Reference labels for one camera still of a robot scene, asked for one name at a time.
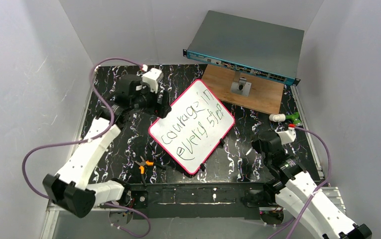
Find pink framed whiteboard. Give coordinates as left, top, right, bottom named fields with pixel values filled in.
left=148, top=80, right=235, bottom=175

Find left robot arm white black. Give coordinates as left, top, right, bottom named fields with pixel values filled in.
left=43, top=69, right=171, bottom=218

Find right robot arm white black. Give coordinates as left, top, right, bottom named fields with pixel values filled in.
left=251, top=125, right=372, bottom=239

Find white green plastic pipe fitting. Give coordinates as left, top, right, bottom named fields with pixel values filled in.
left=268, top=112, right=302, bottom=126

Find wooden board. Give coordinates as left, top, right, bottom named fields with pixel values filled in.
left=202, top=65, right=284, bottom=114

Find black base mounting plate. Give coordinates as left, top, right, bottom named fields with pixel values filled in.
left=99, top=181, right=277, bottom=220

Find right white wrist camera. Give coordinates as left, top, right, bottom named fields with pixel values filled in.
left=277, top=124, right=296, bottom=145

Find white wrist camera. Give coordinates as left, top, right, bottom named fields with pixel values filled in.
left=277, top=124, right=296, bottom=145
left=142, top=68, right=163, bottom=94

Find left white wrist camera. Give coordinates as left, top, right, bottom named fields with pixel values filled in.
left=142, top=68, right=163, bottom=94

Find orange handled pliers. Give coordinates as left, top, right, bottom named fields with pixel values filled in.
left=134, top=156, right=166, bottom=187

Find metal bracket with black knob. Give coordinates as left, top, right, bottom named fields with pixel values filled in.
left=230, top=71, right=252, bottom=97

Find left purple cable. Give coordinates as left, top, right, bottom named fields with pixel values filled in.
left=22, top=58, right=152, bottom=238

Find purple cable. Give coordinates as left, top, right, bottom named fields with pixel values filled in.
left=267, top=126, right=332, bottom=239
left=22, top=58, right=152, bottom=238

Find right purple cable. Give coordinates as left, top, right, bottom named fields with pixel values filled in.
left=267, top=126, right=332, bottom=239

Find grey blue network switch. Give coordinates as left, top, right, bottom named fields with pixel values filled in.
left=183, top=10, right=304, bottom=86

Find aluminium frame rail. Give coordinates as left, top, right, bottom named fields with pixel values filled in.
left=44, top=180, right=358, bottom=239

